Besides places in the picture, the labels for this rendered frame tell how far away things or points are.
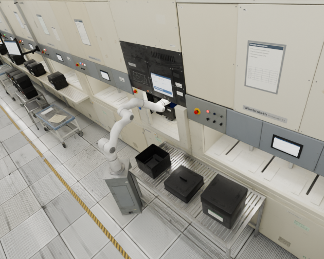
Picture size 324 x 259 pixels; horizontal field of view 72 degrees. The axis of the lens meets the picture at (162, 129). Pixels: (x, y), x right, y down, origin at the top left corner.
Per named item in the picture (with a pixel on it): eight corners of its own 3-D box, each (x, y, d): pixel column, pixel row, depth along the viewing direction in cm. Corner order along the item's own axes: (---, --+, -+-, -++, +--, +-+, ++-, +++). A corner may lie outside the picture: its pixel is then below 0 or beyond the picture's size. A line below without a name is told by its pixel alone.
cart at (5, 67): (5, 94, 673) (-12, 68, 622) (21, 87, 695) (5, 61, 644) (14, 102, 623) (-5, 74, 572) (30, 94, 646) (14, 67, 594)
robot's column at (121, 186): (121, 215, 298) (102, 179, 251) (124, 197, 320) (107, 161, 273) (142, 213, 295) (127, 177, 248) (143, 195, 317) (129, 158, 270)
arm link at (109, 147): (105, 150, 245) (113, 156, 235) (97, 147, 236) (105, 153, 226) (128, 110, 247) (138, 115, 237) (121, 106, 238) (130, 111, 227)
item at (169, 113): (162, 116, 301) (158, 96, 281) (172, 109, 310) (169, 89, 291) (175, 123, 285) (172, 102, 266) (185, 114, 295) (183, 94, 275)
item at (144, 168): (155, 153, 269) (153, 143, 258) (172, 164, 252) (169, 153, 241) (138, 167, 256) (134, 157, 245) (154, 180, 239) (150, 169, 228)
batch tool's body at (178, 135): (150, 165, 359) (114, 42, 237) (189, 133, 404) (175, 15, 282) (194, 195, 304) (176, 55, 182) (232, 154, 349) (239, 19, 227)
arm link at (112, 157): (110, 163, 242) (103, 147, 227) (101, 155, 254) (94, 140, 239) (119, 156, 248) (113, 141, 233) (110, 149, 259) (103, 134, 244)
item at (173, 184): (163, 188, 228) (161, 180, 220) (181, 169, 243) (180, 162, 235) (186, 204, 211) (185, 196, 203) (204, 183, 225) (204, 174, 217)
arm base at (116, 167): (107, 176, 254) (102, 165, 242) (110, 163, 269) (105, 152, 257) (123, 174, 252) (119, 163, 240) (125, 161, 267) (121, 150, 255)
